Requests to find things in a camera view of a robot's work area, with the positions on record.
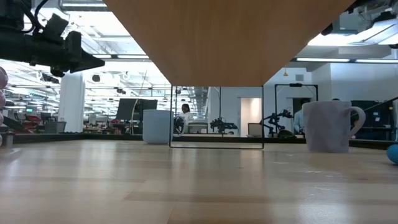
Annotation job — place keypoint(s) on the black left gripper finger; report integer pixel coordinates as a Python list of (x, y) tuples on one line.
[(90, 66), (74, 49)]

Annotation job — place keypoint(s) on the light blue ribbed mug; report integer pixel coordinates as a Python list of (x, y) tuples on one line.
[(157, 127)]

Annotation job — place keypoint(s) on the lilac mug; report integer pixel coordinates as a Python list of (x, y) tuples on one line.
[(326, 127)]

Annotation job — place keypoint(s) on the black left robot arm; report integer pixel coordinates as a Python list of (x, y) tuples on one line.
[(15, 46)]

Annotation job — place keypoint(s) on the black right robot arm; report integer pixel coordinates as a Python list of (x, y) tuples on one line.
[(365, 3)]

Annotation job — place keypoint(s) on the black round ceiling fixture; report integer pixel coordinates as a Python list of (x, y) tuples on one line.
[(96, 78)]

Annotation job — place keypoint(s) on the ceiling light strip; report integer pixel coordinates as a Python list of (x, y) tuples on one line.
[(323, 59), (376, 61)]

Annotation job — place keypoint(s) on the white pillar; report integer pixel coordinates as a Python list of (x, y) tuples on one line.
[(71, 102)]

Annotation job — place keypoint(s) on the pink rounded object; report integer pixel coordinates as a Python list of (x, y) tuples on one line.
[(2, 77)]

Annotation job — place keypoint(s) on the dark background monitor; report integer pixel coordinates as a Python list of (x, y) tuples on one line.
[(130, 109)]

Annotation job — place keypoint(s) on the yellow hanging lamp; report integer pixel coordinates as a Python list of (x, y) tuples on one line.
[(285, 74)]

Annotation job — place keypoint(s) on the grey bin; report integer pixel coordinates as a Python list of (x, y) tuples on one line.
[(55, 127)]

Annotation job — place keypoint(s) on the person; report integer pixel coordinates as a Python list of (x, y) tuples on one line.
[(187, 113), (299, 121)]

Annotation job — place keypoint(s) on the black cabinet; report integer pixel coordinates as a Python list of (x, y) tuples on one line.
[(376, 121)]

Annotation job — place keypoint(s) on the beige chair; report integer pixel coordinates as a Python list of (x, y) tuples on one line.
[(255, 130)]

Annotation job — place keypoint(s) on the blue ball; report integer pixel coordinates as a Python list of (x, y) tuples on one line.
[(393, 154)]

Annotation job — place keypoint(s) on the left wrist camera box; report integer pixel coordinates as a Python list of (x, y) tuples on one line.
[(57, 25)]

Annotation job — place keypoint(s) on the grey wall vent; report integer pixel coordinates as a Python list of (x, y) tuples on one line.
[(299, 77)]

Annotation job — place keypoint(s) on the black stand frame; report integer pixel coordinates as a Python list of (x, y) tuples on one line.
[(295, 85)]

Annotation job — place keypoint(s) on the black table frame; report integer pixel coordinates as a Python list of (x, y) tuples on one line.
[(77, 137)]

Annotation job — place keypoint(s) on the small grey cylinder post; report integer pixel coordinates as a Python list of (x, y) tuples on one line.
[(9, 140)]

